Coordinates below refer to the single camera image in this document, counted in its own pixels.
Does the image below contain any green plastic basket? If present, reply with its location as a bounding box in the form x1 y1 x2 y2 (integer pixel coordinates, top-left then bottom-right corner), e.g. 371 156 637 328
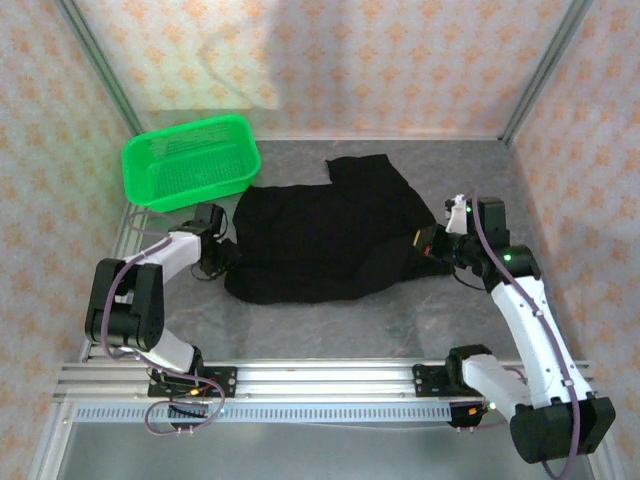
122 114 263 214

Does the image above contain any black t-shirt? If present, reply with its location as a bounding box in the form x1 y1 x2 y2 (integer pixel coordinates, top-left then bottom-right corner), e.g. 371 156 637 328
223 153 454 306

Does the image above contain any aluminium frame post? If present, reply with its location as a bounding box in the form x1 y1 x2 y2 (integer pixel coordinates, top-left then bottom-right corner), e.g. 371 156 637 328
53 0 147 136
499 0 596 146

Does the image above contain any small controller board with wires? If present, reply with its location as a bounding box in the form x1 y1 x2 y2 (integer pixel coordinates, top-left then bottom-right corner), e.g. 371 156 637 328
167 384 224 432
447 394 514 432

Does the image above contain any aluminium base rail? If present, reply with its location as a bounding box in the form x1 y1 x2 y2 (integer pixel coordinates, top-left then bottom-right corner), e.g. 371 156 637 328
54 360 599 401

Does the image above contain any aluminium lower frame rail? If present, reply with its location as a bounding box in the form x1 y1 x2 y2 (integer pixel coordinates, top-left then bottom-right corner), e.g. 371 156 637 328
27 402 76 480
572 399 619 480

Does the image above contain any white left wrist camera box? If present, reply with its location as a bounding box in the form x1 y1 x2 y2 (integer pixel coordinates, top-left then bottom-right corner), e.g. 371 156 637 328
443 195 474 235

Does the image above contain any grey slotted cable duct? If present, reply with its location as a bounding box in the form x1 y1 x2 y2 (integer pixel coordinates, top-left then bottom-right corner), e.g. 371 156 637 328
72 403 454 424

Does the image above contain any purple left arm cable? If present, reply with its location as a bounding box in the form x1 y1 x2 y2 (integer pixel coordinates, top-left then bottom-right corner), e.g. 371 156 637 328
99 209 227 437

